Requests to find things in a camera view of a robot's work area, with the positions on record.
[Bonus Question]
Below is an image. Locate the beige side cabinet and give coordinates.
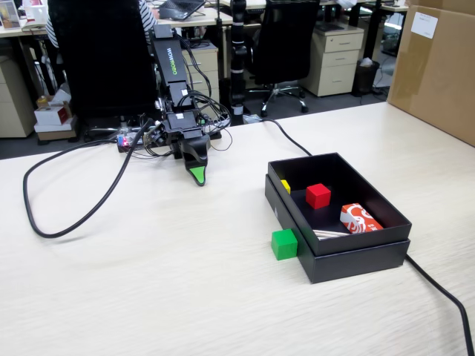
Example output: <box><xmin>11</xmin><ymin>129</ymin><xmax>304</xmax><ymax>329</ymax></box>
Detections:
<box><xmin>0</xmin><ymin>55</ymin><xmax>38</xmax><ymax>139</ymax></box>

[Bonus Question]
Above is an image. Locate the black laptop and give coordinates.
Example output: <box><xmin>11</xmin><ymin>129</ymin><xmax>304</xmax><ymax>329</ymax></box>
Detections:
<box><xmin>158</xmin><ymin>0</ymin><xmax>207</xmax><ymax>22</ymax></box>

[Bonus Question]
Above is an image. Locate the red cube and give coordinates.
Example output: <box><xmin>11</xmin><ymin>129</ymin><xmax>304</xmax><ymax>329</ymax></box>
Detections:
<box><xmin>305</xmin><ymin>182</ymin><xmax>332</xmax><ymax>210</ymax></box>

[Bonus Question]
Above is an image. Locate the black swivel office chair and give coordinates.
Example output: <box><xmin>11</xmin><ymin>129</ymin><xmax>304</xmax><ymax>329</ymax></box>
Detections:
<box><xmin>246</xmin><ymin>0</ymin><xmax>320</xmax><ymax>118</ymax></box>

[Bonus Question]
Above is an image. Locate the picture frame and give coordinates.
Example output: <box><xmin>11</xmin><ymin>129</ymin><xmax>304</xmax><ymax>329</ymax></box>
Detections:
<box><xmin>0</xmin><ymin>0</ymin><xmax>22</xmax><ymax>30</ymax></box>

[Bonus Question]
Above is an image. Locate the silver metal stick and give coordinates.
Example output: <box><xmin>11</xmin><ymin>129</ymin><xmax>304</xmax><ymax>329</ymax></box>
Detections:
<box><xmin>312</xmin><ymin>228</ymin><xmax>350</xmax><ymax>240</ymax></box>

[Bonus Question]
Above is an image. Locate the black keyboard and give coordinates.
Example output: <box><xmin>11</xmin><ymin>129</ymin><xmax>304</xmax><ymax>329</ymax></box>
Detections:
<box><xmin>314</xmin><ymin>22</ymin><xmax>345</xmax><ymax>33</ymax></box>

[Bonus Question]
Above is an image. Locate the large black office chair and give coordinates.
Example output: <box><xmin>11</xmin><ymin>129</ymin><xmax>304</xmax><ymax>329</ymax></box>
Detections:
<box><xmin>47</xmin><ymin>0</ymin><xmax>160</xmax><ymax>142</ymax></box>

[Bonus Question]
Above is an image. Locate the black pole with white bands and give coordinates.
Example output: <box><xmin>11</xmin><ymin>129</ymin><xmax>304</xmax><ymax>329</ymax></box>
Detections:
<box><xmin>229</xmin><ymin>0</ymin><xmax>249</xmax><ymax>125</ymax></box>

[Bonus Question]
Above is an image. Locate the white shipping label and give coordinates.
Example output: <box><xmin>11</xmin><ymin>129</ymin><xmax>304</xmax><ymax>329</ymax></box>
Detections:
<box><xmin>410</xmin><ymin>11</ymin><xmax>439</xmax><ymax>40</ymax></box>

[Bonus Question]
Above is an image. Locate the white red small box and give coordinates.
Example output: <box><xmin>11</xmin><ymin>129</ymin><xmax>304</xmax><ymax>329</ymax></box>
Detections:
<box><xmin>33</xmin><ymin>105</ymin><xmax>73</xmax><ymax>127</ymax></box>

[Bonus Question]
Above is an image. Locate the circuit board with lights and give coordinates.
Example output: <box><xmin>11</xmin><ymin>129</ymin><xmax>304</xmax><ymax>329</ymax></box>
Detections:
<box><xmin>117</xmin><ymin>128</ymin><xmax>164</xmax><ymax>153</ymax></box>

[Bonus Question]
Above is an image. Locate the black trash bin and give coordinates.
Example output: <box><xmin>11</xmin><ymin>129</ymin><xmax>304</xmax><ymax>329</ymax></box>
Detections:
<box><xmin>352</xmin><ymin>57</ymin><xmax>381</xmax><ymax>96</ymax></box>

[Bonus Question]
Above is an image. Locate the person in striped shirt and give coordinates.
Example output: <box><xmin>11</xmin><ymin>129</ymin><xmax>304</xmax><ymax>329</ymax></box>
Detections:
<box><xmin>45</xmin><ymin>0</ymin><xmax>159</xmax><ymax>49</ymax></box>

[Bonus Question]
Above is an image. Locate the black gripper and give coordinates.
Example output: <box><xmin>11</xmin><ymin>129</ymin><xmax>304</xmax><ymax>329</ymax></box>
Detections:
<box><xmin>162</xmin><ymin>110</ymin><xmax>212</xmax><ymax>187</ymax></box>

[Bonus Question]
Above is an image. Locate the small open cardboard box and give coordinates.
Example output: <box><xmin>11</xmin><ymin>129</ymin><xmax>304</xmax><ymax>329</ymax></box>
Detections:
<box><xmin>36</xmin><ymin>94</ymin><xmax>71</xmax><ymax>108</ymax></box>

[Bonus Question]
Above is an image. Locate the green cube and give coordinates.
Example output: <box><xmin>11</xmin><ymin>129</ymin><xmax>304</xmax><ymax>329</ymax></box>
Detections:
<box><xmin>271</xmin><ymin>228</ymin><xmax>299</xmax><ymax>261</ymax></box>

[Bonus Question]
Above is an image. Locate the long black power cable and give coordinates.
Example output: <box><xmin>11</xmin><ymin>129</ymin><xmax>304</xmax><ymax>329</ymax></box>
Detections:
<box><xmin>259</xmin><ymin>118</ymin><xmax>475</xmax><ymax>356</ymax></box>

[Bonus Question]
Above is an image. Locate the thick black looped cable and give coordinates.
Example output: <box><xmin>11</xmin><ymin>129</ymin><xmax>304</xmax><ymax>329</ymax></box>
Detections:
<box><xmin>22</xmin><ymin>118</ymin><xmax>155</xmax><ymax>239</ymax></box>

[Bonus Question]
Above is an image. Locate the orange white small carton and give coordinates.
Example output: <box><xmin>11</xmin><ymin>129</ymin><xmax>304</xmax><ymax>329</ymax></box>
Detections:
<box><xmin>340</xmin><ymin>202</ymin><xmax>384</xmax><ymax>235</ymax></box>

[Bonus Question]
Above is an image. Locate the light wooden office desk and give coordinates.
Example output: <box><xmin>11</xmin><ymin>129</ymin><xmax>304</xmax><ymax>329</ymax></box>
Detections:
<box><xmin>0</xmin><ymin>7</ymin><xmax>235</xmax><ymax>38</ymax></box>

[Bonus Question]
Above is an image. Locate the large brown cardboard box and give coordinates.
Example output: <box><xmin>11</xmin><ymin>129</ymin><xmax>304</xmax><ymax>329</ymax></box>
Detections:
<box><xmin>386</xmin><ymin>0</ymin><xmax>475</xmax><ymax>148</ymax></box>

